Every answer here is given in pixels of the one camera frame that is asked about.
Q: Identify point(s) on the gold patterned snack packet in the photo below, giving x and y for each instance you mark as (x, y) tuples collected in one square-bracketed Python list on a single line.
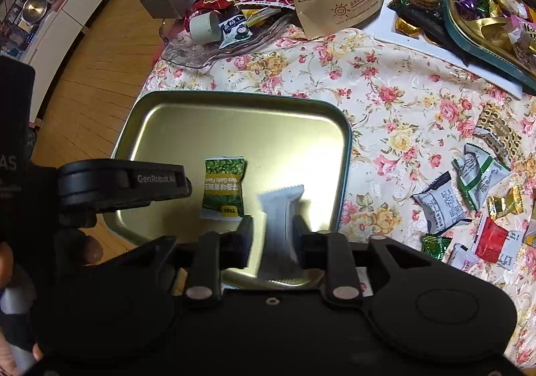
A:
[(498, 124)]

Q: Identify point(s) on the red white snack packet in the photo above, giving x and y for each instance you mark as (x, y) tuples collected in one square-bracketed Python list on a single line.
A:
[(494, 240)]

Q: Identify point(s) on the gold foil candy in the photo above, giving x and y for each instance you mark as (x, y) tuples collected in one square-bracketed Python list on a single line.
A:
[(408, 27)]

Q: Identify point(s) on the teal gold candy tray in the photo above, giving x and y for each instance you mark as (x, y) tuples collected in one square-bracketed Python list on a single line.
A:
[(485, 29)]

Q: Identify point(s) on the white cow print packet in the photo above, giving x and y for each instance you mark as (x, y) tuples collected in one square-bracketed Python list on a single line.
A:
[(234, 30)]

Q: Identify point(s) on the pink white snack packet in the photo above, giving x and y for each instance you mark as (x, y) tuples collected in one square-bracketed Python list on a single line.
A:
[(525, 34)]

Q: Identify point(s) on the pile of assorted snack packets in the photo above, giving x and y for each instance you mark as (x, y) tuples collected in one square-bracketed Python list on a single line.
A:
[(251, 3)]

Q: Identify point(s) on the person's left hand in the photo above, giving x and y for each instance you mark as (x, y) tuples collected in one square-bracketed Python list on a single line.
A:
[(90, 250)]

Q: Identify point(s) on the dark chocolate bar packet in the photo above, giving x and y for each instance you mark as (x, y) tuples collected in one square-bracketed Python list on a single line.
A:
[(423, 24)]

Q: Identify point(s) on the white cabinet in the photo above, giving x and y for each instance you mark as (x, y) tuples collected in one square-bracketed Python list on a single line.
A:
[(83, 3)]

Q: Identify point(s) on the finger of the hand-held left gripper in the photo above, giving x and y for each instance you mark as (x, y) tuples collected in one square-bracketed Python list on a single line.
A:
[(125, 183)]

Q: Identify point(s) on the green pea snack packet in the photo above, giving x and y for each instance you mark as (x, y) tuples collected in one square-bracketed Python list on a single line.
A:
[(222, 187)]

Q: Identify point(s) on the white green snack packet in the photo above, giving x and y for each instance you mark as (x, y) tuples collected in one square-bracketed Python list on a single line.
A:
[(481, 170)]

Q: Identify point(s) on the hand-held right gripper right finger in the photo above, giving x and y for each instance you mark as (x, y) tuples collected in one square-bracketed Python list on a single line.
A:
[(300, 242)]

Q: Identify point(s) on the gold yellow candy wrapper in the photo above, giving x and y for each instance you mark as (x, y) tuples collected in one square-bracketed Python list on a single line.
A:
[(502, 204)]

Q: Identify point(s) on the small white snack packet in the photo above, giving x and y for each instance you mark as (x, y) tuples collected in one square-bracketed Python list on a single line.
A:
[(462, 258)]

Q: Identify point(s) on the green foil candy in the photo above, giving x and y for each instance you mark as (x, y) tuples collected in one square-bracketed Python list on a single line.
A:
[(435, 246)]

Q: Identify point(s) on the gold metal tray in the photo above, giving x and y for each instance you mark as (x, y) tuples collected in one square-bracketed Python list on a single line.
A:
[(251, 129)]

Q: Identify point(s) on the clear glass tray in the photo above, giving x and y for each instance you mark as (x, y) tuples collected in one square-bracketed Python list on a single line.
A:
[(188, 57)]

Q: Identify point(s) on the metal bowl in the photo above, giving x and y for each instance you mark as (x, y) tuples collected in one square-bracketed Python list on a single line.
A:
[(33, 7)]

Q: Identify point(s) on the pale green cup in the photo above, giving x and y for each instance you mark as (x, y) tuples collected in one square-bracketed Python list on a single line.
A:
[(203, 26)]

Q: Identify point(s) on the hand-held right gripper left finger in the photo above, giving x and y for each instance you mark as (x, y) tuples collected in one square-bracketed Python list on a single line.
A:
[(245, 242)]

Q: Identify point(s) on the silver white snack packet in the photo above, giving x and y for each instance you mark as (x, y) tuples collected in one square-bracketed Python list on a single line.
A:
[(278, 225)]

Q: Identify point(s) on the floral tablecloth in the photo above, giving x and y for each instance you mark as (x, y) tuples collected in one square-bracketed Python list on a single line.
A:
[(398, 129)]

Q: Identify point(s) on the white dark snack packet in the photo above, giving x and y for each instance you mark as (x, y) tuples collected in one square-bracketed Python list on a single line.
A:
[(444, 204)]

